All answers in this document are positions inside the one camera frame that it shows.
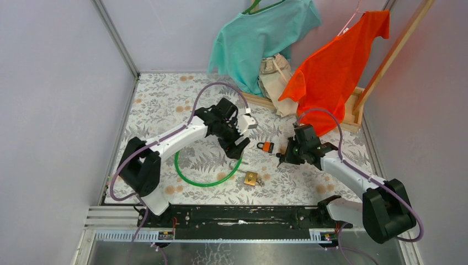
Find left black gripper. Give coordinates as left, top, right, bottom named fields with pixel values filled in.
left=215, top=118, right=249, bottom=160

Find orange black padlock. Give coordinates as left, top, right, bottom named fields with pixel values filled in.
left=257, top=142, right=274, bottom=153

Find small silver keys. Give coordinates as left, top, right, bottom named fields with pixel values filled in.
left=256, top=178, right=265, bottom=187

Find brass padlock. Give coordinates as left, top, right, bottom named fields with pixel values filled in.
left=228, top=161, right=260, bottom=186

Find green cable lock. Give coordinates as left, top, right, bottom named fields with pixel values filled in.
left=174, top=148, right=243, bottom=188

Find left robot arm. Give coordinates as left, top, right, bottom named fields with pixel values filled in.
left=116, top=98, right=258, bottom=227

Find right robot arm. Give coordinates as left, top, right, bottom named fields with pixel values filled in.
left=276, top=125, right=419, bottom=243

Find floral table cloth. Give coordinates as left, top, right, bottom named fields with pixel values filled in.
left=119, top=73, right=359, bottom=205

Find beige cloth bag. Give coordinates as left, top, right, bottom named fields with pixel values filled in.
left=258, top=54, right=298, bottom=117

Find orange t-shirt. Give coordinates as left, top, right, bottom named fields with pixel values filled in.
left=279, top=10, right=390, bottom=136

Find wooden clothes rack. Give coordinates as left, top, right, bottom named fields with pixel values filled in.
left=238, top=0, right=437, bottom=134

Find teal t-shirt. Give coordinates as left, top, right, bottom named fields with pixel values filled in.
left=208, top=1, right=322, bottom=96

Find green hanger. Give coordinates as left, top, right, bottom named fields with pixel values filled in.
left=242, top=0, right=285, bottom=15

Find pink hanger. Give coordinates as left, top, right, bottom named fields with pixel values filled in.
left=337, top=0, right=365, bottom=36

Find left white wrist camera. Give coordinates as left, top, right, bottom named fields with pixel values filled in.
left=236, top=108, right=258, bottom=134

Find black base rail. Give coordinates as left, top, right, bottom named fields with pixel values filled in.
left=137, top=204, right=343, bottom=241

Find aluminium frame profile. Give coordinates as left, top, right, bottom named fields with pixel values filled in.
left=91, top=0, right=140, bottom=79

